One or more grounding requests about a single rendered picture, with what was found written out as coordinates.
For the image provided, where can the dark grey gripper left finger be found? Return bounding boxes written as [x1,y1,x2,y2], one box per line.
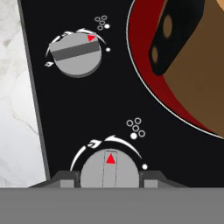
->
[28,170,81,189]

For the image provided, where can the grey stove knob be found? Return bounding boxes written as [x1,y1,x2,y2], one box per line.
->
[48,31,103,79]
[79,147,140,189]

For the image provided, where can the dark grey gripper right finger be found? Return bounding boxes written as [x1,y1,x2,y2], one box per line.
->
[138,170,188,189]

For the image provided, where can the black hob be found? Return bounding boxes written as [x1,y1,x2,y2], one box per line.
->
[17,0,224,189]

